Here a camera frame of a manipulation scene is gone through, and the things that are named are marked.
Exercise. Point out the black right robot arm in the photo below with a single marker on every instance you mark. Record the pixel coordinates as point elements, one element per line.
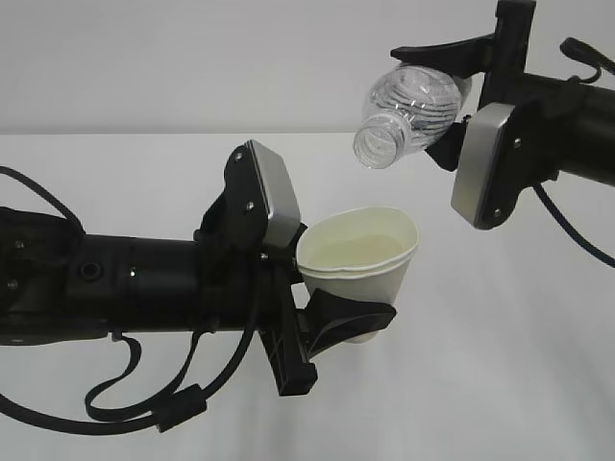
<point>555,125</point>

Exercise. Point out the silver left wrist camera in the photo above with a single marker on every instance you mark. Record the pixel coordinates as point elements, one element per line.
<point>257,209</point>

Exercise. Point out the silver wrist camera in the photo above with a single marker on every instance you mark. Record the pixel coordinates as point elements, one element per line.
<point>257,209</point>
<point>485,168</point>

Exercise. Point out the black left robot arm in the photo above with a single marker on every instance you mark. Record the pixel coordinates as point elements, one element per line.
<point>59,284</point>

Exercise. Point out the white paper cup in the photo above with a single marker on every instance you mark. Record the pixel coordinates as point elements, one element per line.
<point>360,254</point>

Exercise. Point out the clear water bottle green label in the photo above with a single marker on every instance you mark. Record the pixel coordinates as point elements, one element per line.
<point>406,111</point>

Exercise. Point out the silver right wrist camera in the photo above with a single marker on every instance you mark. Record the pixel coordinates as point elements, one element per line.
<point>485,168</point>

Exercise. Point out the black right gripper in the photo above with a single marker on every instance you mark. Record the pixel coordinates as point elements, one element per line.
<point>502,55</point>

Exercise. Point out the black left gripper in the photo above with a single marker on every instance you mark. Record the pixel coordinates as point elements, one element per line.
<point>325,322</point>

